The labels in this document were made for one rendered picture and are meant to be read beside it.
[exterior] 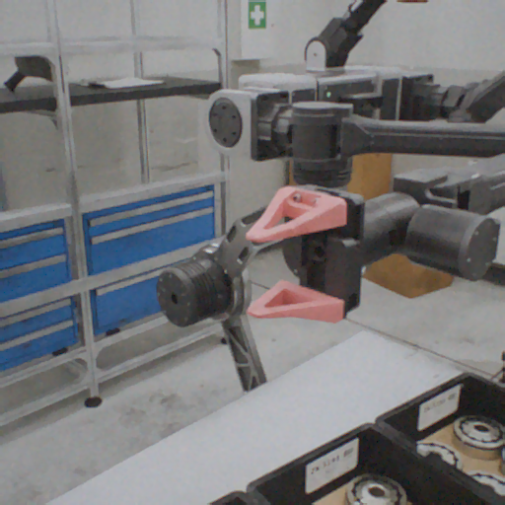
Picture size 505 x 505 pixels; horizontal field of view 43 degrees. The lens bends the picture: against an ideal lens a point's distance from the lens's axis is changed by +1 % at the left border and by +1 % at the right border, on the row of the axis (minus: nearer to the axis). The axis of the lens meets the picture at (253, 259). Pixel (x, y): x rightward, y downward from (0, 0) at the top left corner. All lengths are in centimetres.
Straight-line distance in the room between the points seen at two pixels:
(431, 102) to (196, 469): 97
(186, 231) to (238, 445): 168
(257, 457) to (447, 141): 84
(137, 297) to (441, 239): 250
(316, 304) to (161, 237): 248
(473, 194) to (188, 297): 119
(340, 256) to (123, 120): 332
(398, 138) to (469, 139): 11
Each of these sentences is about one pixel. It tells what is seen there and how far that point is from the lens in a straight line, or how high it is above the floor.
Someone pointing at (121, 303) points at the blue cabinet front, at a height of 43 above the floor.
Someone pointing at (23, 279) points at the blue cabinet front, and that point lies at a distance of 267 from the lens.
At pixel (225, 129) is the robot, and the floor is 144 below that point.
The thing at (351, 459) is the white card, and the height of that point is 88.
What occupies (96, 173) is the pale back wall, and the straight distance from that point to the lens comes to 375.
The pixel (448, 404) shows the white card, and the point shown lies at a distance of 142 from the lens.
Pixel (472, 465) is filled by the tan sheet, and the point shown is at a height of 83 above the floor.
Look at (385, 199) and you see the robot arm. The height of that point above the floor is 148.
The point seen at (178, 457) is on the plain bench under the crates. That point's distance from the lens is 154.
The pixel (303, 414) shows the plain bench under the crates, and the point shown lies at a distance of 167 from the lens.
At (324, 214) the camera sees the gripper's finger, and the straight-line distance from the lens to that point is 50.
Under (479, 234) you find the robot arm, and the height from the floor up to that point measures 146.
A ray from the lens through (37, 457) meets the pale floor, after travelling 281.
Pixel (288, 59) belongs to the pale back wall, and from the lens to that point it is 468.
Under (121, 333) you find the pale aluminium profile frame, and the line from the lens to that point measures 298.
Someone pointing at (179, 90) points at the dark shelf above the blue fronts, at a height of 133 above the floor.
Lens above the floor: 164
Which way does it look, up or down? 21 degrees down
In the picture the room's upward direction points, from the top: straight up
